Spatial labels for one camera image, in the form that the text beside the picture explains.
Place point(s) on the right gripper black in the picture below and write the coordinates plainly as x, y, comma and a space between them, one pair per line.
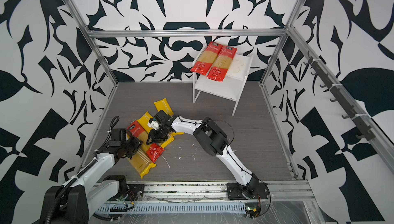
154, 138

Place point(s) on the white two-tier shelf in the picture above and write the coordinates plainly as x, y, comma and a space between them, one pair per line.
231, 87

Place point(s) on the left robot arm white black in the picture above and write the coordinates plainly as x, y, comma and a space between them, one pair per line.
76, 201

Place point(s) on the white cable duct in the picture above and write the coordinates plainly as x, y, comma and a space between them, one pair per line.
174, 208

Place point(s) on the wall hook rack grey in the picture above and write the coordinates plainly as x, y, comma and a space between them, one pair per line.
342, 96

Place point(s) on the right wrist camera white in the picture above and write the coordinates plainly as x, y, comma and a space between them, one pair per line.
154, 124

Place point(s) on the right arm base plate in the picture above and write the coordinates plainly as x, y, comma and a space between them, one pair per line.
236, 191

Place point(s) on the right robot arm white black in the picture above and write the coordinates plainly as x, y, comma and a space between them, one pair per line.
213, 140

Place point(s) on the aluminium front rail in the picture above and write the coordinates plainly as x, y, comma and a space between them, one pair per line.
201, 191

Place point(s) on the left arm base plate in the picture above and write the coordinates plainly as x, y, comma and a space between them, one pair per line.
134, 192

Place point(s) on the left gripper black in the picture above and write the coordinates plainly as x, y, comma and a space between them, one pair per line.
137, 143

